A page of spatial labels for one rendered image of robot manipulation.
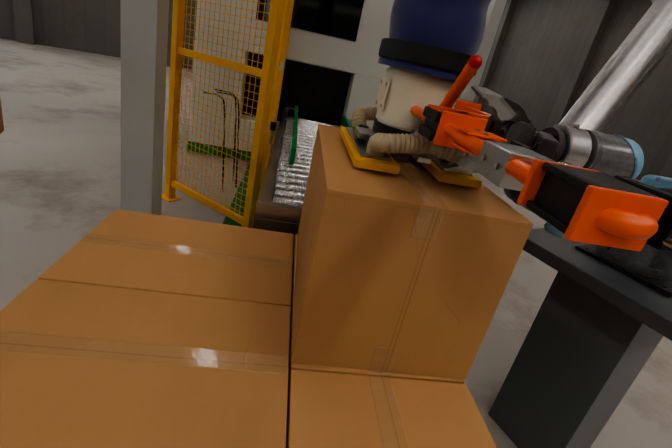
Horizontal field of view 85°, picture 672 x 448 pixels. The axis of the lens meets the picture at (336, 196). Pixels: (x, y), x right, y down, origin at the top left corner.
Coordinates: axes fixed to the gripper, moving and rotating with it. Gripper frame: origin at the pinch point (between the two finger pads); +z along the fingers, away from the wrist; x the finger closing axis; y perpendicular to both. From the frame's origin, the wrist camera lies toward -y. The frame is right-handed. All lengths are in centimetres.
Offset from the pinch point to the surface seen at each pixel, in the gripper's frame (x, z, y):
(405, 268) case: -27.2, 3.2, -3.5
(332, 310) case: -39.1, 15.2, -3.3
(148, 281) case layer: -54, 58, 19
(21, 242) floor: -108, 149, 110
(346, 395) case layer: -54, 10, -10
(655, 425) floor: -108, -141, 33
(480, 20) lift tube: 20.3, -5.9, 18.7
